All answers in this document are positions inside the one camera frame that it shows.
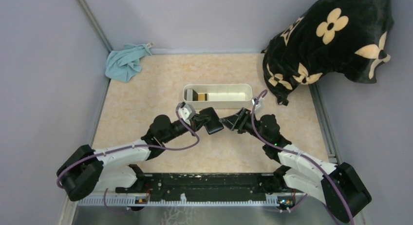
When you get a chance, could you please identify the teal cloth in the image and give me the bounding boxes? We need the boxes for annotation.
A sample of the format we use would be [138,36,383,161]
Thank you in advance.
[105,42,153,83]

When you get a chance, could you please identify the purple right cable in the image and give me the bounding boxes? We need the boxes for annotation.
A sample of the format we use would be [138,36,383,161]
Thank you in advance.
[250,89,356,225]

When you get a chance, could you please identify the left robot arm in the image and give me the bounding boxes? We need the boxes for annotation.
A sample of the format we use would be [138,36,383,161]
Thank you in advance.
[56,114,211,202]

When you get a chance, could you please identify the aluminium frame rail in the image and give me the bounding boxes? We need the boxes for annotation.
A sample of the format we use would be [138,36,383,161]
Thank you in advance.
[66,173,359,208]

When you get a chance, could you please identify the black floral blanket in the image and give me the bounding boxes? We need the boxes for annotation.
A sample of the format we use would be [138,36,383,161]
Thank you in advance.
[263,0,394,106]

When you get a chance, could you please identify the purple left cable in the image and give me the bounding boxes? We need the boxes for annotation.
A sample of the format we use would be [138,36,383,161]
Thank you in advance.
[56,102,201,215]

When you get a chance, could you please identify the white plastic tray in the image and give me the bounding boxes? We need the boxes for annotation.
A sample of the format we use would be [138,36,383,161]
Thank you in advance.
[182,84,253,110]

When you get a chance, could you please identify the purple cable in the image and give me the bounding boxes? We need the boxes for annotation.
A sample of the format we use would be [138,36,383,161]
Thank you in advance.
[56,102,201,215]
[250,89,356,225]

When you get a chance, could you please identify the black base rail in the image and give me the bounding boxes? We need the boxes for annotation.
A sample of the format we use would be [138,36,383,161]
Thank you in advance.
[115,173,293,202]

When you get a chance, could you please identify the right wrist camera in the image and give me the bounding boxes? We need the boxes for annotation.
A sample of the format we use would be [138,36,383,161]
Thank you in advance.
[251,97,264,111]

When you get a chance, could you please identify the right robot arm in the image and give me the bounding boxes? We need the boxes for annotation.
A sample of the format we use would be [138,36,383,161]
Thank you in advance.
[220,108,372,223]

